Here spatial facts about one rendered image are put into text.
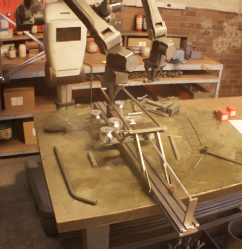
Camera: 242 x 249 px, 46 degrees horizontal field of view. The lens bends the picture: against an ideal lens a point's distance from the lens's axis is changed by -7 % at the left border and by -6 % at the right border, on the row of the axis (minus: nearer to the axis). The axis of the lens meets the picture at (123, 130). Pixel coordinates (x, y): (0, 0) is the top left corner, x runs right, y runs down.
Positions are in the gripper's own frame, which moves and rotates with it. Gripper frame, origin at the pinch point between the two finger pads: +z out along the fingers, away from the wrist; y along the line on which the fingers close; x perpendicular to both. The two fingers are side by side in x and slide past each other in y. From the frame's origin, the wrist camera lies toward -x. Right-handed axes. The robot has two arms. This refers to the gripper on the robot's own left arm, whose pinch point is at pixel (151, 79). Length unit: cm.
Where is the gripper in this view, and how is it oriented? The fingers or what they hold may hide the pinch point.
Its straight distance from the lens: 147.3
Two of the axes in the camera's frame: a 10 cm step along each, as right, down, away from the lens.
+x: -7.4, 2.8, -6.1
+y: -6.6, -4.5, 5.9
